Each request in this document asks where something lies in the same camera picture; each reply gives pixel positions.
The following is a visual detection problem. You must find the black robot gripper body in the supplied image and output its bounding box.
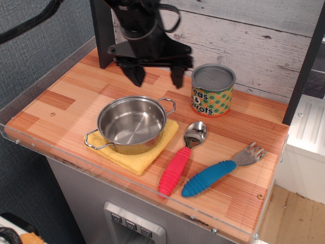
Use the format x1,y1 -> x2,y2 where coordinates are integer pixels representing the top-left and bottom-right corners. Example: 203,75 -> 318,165
107,1 -> 192,70

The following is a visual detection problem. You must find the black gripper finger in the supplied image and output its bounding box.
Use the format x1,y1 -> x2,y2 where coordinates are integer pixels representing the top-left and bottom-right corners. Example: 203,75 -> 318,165
170,67 -> 185,88
120,64 -> 145,87

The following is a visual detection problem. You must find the blue handled metal fork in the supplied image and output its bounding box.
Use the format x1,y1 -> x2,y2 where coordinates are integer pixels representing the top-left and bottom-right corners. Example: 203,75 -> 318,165
181,142 -> 268,198

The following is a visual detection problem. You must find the silver steel pan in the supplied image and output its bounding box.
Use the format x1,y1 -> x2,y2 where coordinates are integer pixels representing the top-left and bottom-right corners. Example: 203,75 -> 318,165
84,96 -> 176,155

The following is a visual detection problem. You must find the peas and carrots can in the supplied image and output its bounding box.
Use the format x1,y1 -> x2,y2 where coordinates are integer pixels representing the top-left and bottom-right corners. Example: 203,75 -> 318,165
191,64 -> 236,117

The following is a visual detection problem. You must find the yellow folded cloth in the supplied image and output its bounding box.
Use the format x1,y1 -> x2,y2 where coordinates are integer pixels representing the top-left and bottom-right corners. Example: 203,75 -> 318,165
85,119 -> 179,176

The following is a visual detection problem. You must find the silver dispenser button panel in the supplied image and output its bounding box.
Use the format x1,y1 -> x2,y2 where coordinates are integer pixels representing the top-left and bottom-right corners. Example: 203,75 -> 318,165
104,201 -> 167,244

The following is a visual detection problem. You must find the orange object at corner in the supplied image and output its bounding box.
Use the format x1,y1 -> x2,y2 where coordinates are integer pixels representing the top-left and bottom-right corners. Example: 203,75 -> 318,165
20,232 -> 45,244

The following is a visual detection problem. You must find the dark grey left post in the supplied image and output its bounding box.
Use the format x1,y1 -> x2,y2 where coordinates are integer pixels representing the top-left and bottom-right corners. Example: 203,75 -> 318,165
90,0 -> 115,69

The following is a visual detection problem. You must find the dark grey post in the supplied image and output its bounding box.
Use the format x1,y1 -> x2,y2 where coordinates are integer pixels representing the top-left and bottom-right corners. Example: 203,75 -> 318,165
90,0 -> 115,69
282,3 -> 324,126

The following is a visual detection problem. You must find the red handled metal spoon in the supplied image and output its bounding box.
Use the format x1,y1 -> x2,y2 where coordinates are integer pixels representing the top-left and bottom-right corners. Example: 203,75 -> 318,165
158,121 -> 207,196

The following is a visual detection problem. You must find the black braided cable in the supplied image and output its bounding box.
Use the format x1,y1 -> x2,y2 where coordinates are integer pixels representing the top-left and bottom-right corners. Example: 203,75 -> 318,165
0,0 -> 64,44

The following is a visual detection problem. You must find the dark grey right post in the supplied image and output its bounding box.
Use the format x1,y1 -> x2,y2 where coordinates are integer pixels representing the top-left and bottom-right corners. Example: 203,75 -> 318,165
282,3 -> 324,126

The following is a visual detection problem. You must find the clear acrylic guard rail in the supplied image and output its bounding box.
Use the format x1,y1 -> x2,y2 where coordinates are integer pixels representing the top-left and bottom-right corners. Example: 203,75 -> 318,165
5,39 -> 288,243

